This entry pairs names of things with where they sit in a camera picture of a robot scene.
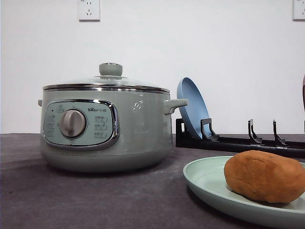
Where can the blue plate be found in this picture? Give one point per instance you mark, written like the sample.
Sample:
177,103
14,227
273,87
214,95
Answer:
196,108

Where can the black dish rack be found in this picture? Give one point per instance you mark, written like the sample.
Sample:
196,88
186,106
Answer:
276,146

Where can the white wall socket left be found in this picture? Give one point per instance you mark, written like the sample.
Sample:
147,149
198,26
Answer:
89,10

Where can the white wall socket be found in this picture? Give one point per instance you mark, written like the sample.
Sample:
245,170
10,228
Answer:
297,10
89,10

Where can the green plate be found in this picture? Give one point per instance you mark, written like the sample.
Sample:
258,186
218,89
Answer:
206,177

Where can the pink plate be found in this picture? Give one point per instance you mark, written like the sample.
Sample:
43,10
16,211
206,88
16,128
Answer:
303,91

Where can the green electric steamer pot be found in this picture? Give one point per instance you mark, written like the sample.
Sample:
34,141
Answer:
106,131

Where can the glass lid with green knob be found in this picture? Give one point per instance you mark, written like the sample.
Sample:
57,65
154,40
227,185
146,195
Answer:
110,79

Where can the brown potato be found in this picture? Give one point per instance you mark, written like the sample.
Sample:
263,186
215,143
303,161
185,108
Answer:
265,177

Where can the white wall socket right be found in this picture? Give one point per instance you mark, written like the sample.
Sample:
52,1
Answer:
297,10

